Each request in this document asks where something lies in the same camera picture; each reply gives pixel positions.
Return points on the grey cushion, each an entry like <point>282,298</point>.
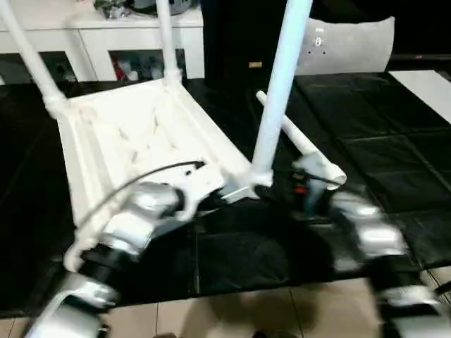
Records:
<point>349,45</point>

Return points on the black cabinet with gold label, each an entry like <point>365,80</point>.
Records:
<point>236,35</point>

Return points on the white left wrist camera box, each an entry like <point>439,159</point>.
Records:
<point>201,183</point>

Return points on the grey helmet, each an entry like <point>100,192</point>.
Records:
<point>176,6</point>

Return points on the white plastic table top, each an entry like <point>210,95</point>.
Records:
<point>123,134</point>

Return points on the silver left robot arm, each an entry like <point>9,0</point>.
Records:
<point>141,211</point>

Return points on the white flat panel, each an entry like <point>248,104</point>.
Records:
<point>423,91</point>

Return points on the white plastic table leg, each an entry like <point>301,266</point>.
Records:
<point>35,60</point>
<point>167,42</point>
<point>278,88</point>
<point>299,141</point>

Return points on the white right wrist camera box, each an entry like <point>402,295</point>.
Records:
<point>313,176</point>

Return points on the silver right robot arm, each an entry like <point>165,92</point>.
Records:
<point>373,232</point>

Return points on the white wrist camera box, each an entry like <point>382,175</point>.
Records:
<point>313,176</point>
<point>201,183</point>

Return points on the white sideboard with glass doors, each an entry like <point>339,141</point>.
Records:
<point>98,35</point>

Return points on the black quilted mat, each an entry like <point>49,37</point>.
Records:
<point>387,134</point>

